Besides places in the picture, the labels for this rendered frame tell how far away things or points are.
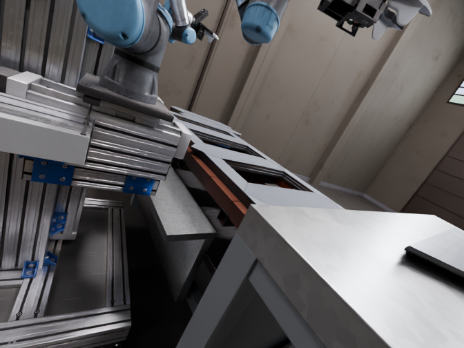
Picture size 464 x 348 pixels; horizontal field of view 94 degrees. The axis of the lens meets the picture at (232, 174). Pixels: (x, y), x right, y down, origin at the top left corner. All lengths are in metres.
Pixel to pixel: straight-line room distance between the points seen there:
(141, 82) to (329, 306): 0.61
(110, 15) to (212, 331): 0.53
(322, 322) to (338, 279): 0.04
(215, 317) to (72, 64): 0.76
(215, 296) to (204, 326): 0.05
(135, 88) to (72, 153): 0.22
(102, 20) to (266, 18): 0.31
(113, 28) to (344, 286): 0.52
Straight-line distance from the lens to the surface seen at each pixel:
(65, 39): 0.84
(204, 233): 0.82
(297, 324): 0.23
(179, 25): 1.33
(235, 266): 0.27
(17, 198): 1.03
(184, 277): 0.99
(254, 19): 0.53
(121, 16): 0.52
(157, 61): 0.68
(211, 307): 0.32
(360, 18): 0.60
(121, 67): 0.66
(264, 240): 0.23
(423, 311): 0.28
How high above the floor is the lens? 1.14
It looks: 17 degrees down
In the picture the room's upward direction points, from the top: 25 degrees clockwise
